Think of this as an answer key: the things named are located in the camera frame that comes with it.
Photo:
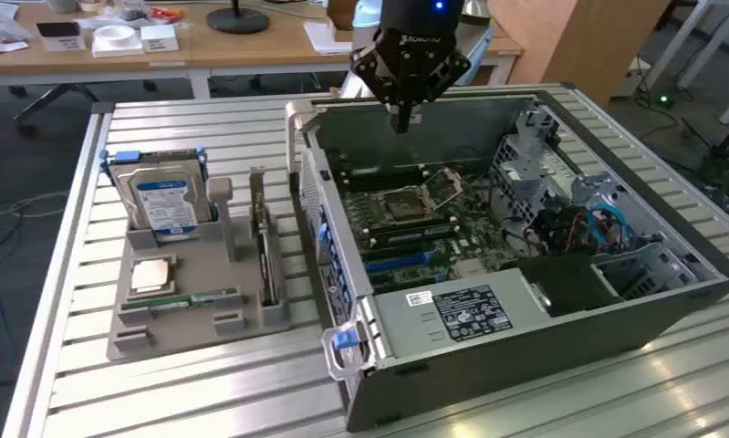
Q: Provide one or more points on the dark grey PC case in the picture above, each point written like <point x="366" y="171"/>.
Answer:
<point x="523" y="374"/>

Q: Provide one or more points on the plain white box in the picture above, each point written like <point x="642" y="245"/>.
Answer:
<point x="158" y="38"/>

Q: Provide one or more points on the white box with black lid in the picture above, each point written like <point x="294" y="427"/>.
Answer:
<point x="60" y="34"/>

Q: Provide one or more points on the Nvidia graphics card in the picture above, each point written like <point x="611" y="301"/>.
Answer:
<point x="267" y="255"/>

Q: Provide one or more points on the white chipset heatsink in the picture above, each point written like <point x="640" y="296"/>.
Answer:
<point x="474" y="268"/>

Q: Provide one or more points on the grey power supply unit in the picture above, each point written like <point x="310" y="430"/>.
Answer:
<point x="412" y="319"/>

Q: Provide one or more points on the white box with tape roll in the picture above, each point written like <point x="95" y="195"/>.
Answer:
<point x="116" y="43"/>

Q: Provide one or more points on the red small parts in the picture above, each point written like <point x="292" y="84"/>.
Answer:
<point x="166" y="16"/>

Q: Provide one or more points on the CPU socket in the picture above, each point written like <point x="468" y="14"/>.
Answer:
<point x="403" y="205"/>

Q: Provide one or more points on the grey parts rack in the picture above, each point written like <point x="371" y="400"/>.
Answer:
<point x="200" y="274"/>

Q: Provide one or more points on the metal socket cover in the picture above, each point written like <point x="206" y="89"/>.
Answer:
<point x="443" y="187"/>

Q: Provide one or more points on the blue case release latch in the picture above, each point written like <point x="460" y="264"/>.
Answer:
<point x="343" y="341"/>

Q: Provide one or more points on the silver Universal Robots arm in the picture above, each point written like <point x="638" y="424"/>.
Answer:
<point x="358" y="84"/>

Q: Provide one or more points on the wooden cabinet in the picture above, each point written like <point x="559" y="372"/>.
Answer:
<point x="583" y="41"/>

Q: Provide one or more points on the RAM stick with green label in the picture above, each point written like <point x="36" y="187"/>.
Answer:
<point x="412" y="233"/>

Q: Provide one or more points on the black tripod stand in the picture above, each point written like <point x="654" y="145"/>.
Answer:
<point x="726" y="141"/>

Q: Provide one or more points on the perforated silver disk bay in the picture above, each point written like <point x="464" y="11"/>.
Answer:
<point x="523" y="173"/>

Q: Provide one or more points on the blue expansion slot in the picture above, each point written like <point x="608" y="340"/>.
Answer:
<point x="400" y="261"/>

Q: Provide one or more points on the black office chair base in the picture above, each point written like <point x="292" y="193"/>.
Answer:
<point x="54" y="93"/>

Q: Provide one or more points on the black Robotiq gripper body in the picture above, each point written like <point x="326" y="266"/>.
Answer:
<point x="419" y="27"/>

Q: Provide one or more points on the plain silver disk bay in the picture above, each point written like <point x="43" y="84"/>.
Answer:
<point x="656" y="269"/>

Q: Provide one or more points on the white notebook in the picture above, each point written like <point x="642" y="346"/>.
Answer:
<point x="327" y="41"/>

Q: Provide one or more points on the green bare RAM stick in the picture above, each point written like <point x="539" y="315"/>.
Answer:
<point x="182" y="299"/>

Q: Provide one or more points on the black lamp base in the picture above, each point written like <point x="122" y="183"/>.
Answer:
<point x="238" y="20"/>

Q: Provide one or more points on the white paper card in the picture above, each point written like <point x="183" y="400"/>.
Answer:
<point x="4" y="47"/>

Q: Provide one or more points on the grey cup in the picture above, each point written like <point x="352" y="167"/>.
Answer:
<point x="63" y="5"/>

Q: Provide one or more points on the floor device with green light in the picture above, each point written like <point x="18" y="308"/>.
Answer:
<point x="664" y="100"/>

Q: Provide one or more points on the wooden desk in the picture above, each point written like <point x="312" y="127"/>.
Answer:
<point x="248" y="45"/>

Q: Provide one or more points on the silver CPU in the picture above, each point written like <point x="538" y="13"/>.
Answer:
<point x="151" y="276"/>

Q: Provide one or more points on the hard disk in blue carrier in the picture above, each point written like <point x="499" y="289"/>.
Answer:
<point x="158" y="201"/>

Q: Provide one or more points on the green Dell motherboard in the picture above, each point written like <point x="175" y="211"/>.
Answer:
<point x="464" y="237"/>

